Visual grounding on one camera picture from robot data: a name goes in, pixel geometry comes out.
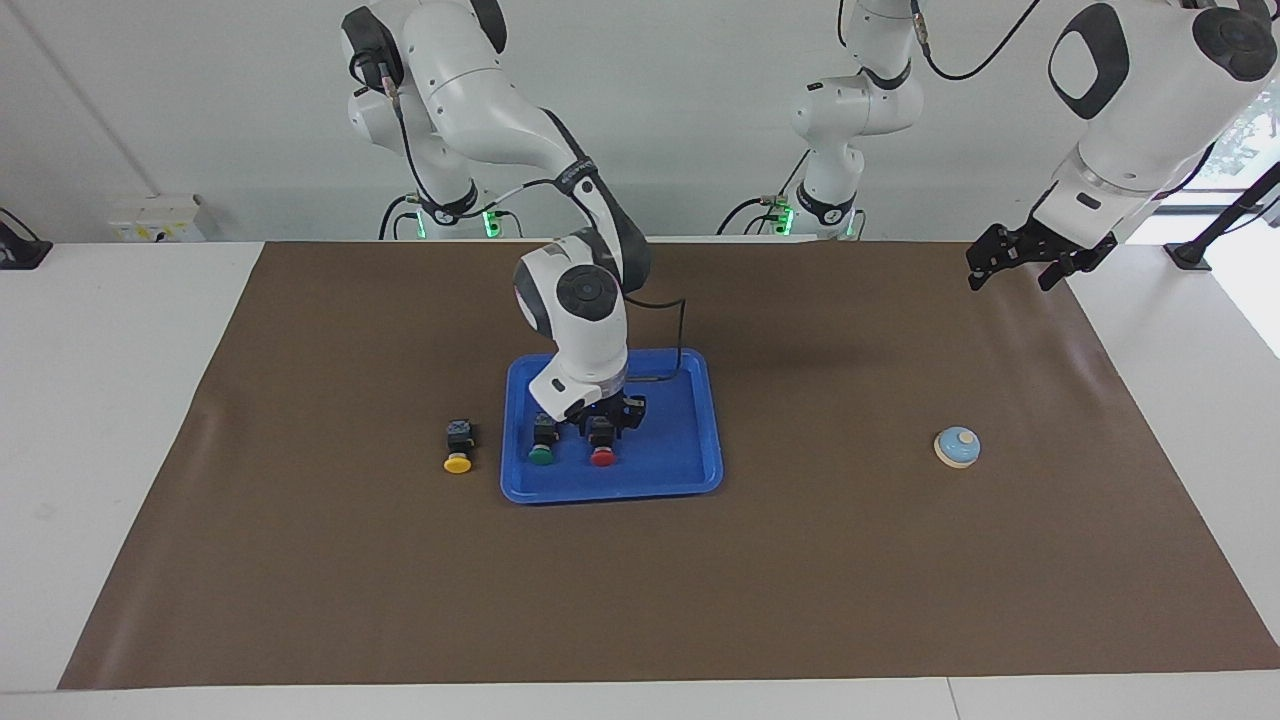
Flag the green push button switch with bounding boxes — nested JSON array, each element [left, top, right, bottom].
[[526, 412, 561, 467]]

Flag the yellow push button switch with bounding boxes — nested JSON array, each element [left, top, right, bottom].
[[442, 418, 478, 475]]

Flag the blue plastic tray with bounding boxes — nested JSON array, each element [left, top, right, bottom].
[[499, 347, 725, 505]]

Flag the light blue desk bell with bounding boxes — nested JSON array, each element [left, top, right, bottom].
[[933, 426, 983, 471]]

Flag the black metal stand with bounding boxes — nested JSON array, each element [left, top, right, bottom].
[[1163, 160, 1280, 272]]

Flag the brown table mat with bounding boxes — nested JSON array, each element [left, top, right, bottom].
[[57, 238, 1280, 691]]

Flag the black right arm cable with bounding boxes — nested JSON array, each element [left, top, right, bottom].
[[345, 40, 688, 387]]

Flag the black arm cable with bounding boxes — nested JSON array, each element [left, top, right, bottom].
[[908, 0, 1047, 84], [345, 40, 688, 387]]

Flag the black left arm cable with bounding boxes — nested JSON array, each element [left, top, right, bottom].
[[908, 0, 1047, 84]]

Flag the black left base cable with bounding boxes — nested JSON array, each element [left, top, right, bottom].
[[715, 150, 812, 237]]

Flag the black base cable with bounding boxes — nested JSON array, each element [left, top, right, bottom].
[[715, 150, 812, 237], [379, 193, 423, 241]]

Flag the black right base cable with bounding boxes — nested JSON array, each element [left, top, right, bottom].
[[379, 193, 423, 241]]

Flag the white wall outlet box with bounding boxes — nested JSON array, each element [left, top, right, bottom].
[[107, 194, 208, 244]]

